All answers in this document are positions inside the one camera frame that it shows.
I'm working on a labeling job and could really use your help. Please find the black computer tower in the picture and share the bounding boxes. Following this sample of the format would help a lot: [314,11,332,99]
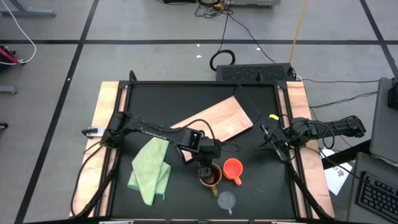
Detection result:
[215,62,297,83]

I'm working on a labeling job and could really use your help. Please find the black coiled cable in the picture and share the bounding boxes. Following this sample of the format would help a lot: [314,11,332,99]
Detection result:
[208,9,236,72]

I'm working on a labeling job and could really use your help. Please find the silver metal clamp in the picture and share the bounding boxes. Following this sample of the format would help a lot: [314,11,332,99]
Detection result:
[81,126,107,139]

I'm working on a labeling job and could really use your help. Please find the black metal table frame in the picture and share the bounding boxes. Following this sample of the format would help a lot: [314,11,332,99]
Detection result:
[70,70,336,224]

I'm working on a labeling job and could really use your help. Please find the grey box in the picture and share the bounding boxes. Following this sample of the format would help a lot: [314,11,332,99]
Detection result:
[229,0,282,7]

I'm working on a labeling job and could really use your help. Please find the green microfibre cloth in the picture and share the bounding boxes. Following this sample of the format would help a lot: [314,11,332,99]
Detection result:
[127,136,172,207]

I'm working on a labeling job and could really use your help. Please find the white cable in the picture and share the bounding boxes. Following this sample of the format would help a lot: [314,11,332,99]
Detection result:
[0,0,37,66]

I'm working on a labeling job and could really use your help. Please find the red black device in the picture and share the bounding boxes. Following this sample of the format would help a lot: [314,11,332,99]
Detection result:
[0,45,21,67]

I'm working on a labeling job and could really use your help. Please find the white paper sheet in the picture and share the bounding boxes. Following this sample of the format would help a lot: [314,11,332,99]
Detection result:
[319,148,354,197]

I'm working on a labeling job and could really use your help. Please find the black keyboard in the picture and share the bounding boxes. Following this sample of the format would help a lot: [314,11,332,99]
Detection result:
[354,170,398,223]

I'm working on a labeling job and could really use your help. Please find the yellow cable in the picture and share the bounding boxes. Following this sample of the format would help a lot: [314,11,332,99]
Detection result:
[289,0,310,64]

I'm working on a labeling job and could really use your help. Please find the black cable bundle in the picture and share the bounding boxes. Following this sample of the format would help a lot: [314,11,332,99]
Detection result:
[194,0,234,19]

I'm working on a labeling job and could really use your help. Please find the orange plastic cup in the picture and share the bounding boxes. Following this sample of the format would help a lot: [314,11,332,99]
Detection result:
[222,157,244,187]

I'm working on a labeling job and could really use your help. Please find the black floor cable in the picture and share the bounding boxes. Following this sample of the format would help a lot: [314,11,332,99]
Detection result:
[229,14,277,64]

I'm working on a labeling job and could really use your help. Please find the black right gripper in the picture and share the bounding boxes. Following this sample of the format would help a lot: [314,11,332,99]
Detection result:
[254,123,295,162]

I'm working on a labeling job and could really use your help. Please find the grey desk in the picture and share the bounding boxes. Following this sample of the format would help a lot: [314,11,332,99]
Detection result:
[346,151,398,224]

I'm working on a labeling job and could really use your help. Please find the grey metal desk foot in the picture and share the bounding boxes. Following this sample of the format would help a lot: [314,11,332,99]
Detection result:
[0,85,18,95]
[0,0,57,18]

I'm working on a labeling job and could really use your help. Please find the clear glass cup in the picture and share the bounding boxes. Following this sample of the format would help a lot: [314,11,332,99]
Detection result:
[216,190,237,217]

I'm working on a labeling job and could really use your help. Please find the grey rounded panel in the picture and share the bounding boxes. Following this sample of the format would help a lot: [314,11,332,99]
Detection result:
[369,77,398,165]

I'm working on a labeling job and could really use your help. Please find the green brown glazed ceramic mug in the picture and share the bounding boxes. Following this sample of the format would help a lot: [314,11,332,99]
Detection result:
[198,161,224,198]

